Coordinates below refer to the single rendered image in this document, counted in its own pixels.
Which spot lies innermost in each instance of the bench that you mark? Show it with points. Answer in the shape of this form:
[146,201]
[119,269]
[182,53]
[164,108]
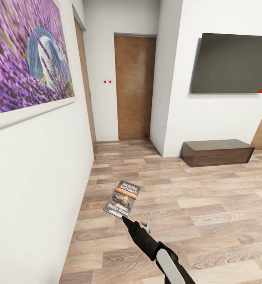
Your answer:
[216,152]

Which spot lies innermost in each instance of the painting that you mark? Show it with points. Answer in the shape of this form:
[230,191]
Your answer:
[36,73]

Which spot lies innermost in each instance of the wall mounted tv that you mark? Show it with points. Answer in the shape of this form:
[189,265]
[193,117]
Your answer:
[228,63]

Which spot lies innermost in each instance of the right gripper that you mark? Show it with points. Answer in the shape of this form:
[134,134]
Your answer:
[138,234]

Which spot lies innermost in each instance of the hardback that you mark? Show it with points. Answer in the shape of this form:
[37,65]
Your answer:
[122,200]

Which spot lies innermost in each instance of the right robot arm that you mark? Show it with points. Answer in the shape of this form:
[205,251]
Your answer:
[165,257]

